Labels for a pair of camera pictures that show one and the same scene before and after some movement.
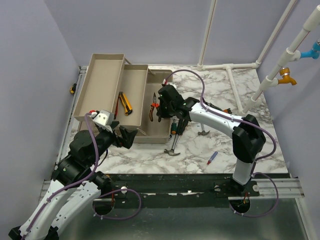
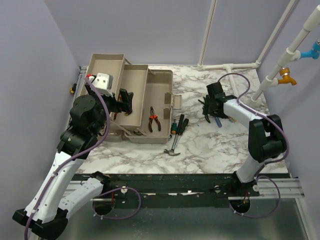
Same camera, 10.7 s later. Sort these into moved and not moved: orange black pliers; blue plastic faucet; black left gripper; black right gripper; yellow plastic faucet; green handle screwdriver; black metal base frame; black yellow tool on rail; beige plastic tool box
Moved: black right gripper; orange black pliers; black left gripper
Not moved: black metal base frame; green handle screwdriver; blue plastic faucet; black yellow tool on rail; beige plastic tool box; yellow plastic faucet
